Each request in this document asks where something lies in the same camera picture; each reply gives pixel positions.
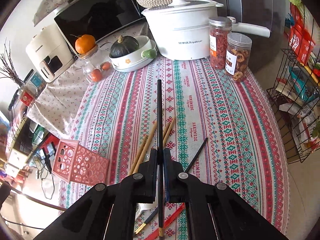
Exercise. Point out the bamboo chopstick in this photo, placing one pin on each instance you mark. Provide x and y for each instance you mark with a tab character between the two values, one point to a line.
166	129
145	148
133	166
168	132

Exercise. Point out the black wire rack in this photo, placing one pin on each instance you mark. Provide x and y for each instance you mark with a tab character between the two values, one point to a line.
295	92

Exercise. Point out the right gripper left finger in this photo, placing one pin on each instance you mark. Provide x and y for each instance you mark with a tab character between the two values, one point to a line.
107	212

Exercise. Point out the black chopstick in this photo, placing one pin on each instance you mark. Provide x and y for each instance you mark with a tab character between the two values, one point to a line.
143	225
160	182

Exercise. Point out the grey refrigerator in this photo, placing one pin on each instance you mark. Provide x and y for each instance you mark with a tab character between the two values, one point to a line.
266	13

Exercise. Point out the patterned striped tablecloth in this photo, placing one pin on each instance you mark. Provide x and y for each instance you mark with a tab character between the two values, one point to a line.
244	147

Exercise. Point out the white plastic spoon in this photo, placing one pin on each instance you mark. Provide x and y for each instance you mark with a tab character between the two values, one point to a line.
143	207

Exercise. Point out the glass jar with tomatoes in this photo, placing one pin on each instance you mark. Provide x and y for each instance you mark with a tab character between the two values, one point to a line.
97	65

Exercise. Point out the red labelled jar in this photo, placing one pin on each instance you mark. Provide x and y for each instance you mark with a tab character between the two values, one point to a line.
28	95

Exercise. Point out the red silicone spoon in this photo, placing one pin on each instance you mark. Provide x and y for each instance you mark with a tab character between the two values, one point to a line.
167	222

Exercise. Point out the small dotted white cloth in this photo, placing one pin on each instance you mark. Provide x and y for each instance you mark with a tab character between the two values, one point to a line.
56	108

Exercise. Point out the dried branches in vase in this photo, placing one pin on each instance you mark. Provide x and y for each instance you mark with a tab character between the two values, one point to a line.
7	68

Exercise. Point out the white electric cooking pot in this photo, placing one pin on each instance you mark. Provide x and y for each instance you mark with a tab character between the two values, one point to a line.
181	29

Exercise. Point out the black microwave oven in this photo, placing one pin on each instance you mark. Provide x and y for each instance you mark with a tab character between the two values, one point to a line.
98	18

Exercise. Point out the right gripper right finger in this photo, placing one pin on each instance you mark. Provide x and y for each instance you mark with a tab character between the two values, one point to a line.
214	211

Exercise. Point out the jar of dried fruit slices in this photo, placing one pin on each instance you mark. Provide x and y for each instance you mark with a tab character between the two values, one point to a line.
237	55

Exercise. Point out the dark green pumpkin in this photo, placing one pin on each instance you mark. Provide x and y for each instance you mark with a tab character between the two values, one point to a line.
124	45

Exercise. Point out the cream air fryer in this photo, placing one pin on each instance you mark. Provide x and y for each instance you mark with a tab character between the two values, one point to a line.
49	53

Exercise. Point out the white ceramic bowl green handle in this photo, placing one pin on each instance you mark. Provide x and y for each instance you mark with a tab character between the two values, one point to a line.
138	59

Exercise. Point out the orange tangerine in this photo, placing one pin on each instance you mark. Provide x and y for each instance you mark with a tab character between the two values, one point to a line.
84	43

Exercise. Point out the pink perforated utensil basket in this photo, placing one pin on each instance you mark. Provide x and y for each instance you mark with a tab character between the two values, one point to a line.
75	163

